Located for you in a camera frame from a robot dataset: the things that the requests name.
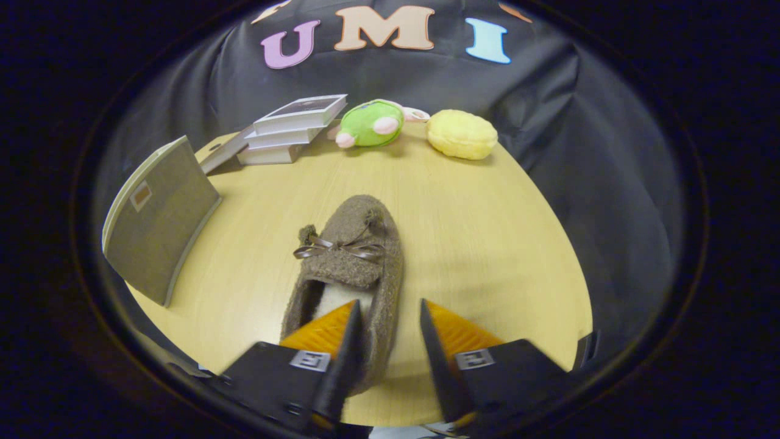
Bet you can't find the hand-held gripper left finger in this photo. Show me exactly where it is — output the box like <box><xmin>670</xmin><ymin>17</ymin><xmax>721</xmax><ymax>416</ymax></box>
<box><xmin>213</xmin><ymin>299</ymin><xmax>366</xmax><ymax>434</ymax></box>

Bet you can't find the brown cover book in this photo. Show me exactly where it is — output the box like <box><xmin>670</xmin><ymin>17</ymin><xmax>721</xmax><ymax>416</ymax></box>
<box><xmin>198</xmin><ymin>125</ymin><xmax>257</xmax><ymax>176</ymax></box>

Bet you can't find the green plush toy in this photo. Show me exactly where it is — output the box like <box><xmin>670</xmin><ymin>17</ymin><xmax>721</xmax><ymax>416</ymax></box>
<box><xmin>329</xmin><ymin>99</ymin><xmax>431</xmax><ymax>149</ymax></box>

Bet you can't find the yellow plush toy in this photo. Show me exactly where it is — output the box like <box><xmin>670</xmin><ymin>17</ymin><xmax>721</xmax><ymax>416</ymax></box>
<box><xmin>425</xmin><ymin>109</ymin><xmax>499</xmax><ymax>161</ymax></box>

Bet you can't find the beige fabric storage box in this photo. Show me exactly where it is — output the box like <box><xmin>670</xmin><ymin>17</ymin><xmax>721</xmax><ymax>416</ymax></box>
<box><xmin>101</xmin><ymin>135</ymin><xmax>222</xmax><ymax>307</ymax></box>

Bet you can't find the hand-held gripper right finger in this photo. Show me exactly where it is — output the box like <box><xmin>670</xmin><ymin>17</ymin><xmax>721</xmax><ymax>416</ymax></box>
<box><xmin>419</xmin><ymin>299</ymin><xmax>576</xmax><ymax>430</ymax></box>

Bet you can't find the black backdrop cloth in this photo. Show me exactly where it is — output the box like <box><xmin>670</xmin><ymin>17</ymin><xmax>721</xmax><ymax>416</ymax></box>
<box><xmin>91</xmin><ymin>0</ymin><xmax>686</xmax><ymax>366</ymax></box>

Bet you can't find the white book with photo cover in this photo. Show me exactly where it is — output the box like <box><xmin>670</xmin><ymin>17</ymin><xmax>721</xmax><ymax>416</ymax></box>
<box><xmin>253</xmin><ymin>94</ymin><xmax>349</xmax><ymax>135</ymax></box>

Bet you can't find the brown fuzzy shoe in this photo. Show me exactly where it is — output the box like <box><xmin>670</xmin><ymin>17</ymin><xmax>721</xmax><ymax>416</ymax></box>
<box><xmin>279</xmin><ymin>195</ymin><xmax>405</xmax><ymax>394</ymax></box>

